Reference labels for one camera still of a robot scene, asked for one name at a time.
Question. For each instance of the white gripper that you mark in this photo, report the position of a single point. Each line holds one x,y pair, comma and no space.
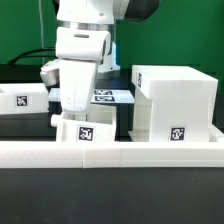
80,52

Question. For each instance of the white front drawer with knob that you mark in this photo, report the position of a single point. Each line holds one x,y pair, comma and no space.
99,125

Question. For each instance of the white drawer housing box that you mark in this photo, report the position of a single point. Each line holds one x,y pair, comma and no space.
172,104

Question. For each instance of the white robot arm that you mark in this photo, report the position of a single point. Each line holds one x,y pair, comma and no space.
100,15

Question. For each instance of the white rear drawer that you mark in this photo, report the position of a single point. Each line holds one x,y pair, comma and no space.
23,98

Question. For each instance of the white L-shaped fence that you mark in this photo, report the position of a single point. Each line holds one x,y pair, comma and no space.
21,154

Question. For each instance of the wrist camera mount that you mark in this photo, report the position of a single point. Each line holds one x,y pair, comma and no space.
49,73

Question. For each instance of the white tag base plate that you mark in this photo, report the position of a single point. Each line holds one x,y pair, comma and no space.
100,96

